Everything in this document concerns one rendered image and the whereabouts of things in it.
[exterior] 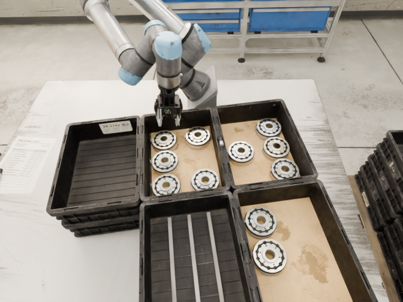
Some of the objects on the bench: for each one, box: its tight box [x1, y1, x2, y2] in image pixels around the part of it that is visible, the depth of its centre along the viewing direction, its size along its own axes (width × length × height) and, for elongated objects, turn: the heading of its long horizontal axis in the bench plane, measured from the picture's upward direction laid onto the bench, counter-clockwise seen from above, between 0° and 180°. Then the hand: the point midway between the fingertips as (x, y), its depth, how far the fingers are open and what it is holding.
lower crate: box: [62, 216, 140, 237], centre depth 112 cm, size 40×30×12 cm
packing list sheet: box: [0, 136, 57, 194], centre depth 127 cm, size 33×23×1 cm
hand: (168, 121), depth 104 cm, fingers open, 5 cm apart
